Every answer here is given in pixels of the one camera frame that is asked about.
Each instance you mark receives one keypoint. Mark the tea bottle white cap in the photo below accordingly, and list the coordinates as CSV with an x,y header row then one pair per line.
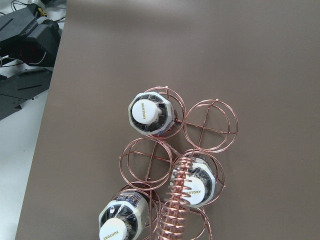
x,y
151,114

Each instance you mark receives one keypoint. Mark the copper wire bottle basket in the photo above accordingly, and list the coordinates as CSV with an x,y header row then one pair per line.
x,y
157,166

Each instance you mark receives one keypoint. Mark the tea bottle front left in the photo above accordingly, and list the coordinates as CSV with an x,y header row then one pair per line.
x,y
201,182

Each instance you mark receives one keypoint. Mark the tea bottle far left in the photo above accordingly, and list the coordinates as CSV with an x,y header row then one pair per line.
x,y
124,217

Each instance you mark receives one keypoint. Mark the black equipment off table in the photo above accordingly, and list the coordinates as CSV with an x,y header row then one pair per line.
x,y
28,36

